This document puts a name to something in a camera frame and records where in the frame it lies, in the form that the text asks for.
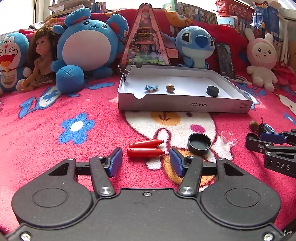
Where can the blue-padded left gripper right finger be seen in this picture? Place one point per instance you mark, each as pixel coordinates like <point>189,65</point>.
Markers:
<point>191,169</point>

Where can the black round lid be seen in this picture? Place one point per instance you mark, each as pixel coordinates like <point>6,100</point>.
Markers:
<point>212,91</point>
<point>199,144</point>

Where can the pink cartoon fleece blanket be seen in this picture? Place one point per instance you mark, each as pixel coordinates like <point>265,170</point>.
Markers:
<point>42,127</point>

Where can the red basket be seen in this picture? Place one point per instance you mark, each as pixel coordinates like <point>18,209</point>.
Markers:
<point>226,8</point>

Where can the white shallow cardboard box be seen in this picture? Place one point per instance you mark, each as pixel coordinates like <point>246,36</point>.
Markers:
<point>189,95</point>

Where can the Stitch plush toy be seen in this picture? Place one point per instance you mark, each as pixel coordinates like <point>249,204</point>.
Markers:
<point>195,45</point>

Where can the row of books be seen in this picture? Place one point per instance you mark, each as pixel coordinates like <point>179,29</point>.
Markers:
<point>172,16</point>

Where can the light blue hair clip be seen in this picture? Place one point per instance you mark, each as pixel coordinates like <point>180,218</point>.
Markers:
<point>151,88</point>

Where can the pink triangular miniature house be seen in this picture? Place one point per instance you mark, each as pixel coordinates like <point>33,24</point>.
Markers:
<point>146,44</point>

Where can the black smartphone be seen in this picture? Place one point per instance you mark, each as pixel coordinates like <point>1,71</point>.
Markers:
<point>225,60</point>

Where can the Doraemon plush toy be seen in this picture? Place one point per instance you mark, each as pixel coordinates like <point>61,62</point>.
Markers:
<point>14,49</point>

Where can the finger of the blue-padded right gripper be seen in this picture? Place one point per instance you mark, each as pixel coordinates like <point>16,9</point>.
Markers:
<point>253,143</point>
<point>280,138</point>

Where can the round blue plush toy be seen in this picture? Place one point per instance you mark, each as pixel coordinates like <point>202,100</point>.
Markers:
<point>86,48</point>

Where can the clear plastic dome cup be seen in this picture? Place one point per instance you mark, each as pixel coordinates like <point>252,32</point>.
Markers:
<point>228,138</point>

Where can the pink bunny plush toy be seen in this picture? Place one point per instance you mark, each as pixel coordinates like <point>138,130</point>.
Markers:
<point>262,57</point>

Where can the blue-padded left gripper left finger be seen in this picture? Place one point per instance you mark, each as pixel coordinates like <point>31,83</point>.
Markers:
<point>100,169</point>

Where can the brown hazelnut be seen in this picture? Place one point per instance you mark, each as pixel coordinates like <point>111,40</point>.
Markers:
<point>254,126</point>
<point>170,88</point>

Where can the red crayon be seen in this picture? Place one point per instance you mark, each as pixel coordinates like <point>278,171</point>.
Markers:
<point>144,152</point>
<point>152,143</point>

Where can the small blue food plate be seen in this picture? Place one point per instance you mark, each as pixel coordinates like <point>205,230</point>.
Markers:
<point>270,128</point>

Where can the black binder clip on box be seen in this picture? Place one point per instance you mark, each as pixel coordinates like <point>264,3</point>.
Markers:
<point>125,73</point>

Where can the brown-haired doll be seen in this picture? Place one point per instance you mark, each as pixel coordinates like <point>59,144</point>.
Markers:
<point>42,52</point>

